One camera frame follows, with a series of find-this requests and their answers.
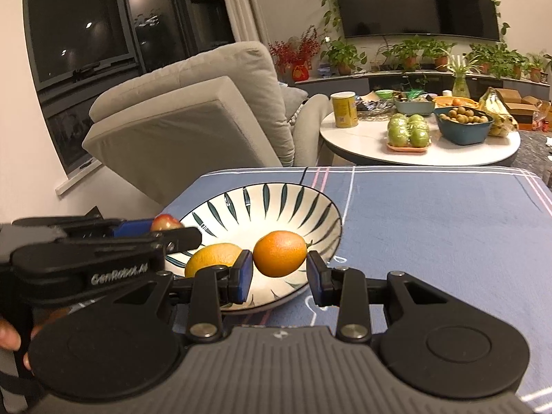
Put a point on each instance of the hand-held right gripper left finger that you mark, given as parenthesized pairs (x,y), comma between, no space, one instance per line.
(245,276)

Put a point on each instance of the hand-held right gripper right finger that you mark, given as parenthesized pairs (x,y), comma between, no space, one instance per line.
(316,283)

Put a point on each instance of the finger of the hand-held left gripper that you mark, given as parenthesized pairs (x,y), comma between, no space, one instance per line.
(181,239)
(133,228)

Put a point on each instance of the red apple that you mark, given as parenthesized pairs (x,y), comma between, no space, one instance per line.
(166,223)

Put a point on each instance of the large orange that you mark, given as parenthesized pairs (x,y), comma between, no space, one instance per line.
(280,254)

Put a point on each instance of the striped ceramic bowl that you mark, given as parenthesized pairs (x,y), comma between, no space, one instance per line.
(280,207)

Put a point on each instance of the person's left hand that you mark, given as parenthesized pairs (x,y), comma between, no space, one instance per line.
(8,334)

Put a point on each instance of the yellow lemon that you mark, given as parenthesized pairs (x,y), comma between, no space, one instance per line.
(211,258)

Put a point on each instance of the beige recliner sofa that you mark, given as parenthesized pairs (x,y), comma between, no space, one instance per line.
(172,129)

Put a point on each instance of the blue plaid tablecloth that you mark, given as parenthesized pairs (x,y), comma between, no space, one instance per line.
(431,233)

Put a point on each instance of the round white table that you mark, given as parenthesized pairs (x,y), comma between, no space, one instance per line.
(366,142)

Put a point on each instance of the pink tray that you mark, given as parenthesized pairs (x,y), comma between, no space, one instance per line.
(407,150)

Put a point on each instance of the yellow can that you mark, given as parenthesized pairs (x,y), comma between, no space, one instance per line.
(345,110)

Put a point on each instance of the pack of green apples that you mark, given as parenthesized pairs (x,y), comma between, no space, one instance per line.
(407,131)

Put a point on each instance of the glass snack dish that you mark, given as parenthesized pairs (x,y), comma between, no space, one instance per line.
(373,110)

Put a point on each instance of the dark window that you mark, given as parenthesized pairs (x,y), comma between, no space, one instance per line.
(86,51)

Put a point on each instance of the small green bowl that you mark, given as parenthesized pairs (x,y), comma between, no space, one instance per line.
(384,94)

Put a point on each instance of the green rectangular basin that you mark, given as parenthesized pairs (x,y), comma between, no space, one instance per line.
(414,107)

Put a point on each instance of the blue plastic bowl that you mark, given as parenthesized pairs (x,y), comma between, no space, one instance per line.
(463,134)

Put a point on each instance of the grey television console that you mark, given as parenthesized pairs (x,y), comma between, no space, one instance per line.
(388,81)

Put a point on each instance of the red berry branches in pot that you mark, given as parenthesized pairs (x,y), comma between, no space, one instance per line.
(297,58)

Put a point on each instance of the pile of brown longans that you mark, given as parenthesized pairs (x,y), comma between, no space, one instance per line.
(463,116)

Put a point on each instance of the potted green plant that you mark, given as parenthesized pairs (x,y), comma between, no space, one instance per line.
(440,54)
(536,69)
(483,58)
(343,58)
(407,54)
(513,64)

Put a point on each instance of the orange basket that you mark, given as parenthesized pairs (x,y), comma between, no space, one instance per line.
(455,103)

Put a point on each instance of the white curtain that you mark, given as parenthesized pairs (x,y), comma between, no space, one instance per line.
(243,4)

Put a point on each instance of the glass vase with plant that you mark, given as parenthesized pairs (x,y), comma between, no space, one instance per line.
(460,84)

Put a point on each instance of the bagged bananas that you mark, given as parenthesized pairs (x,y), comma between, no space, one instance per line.
(500,114)

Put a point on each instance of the dark marble table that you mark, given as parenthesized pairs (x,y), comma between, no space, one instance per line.
(534,155)

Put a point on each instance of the open cardboard boxes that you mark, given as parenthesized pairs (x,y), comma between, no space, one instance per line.
(524,108)

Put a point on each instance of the trailing green vine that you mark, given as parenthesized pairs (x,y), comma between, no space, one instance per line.
(500,13)
(330,4)

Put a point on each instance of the black wall television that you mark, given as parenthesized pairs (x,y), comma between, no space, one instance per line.
(414,0)

